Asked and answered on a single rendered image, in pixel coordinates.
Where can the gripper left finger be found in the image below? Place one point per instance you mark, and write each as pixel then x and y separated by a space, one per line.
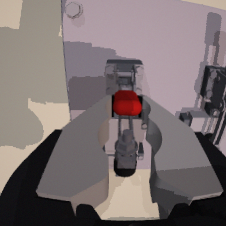
pixel 67 169

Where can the grey fixture plate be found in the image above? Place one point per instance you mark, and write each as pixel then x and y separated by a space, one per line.
pixel 174 39

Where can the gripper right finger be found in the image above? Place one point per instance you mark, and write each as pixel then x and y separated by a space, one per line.
pixel 188 168

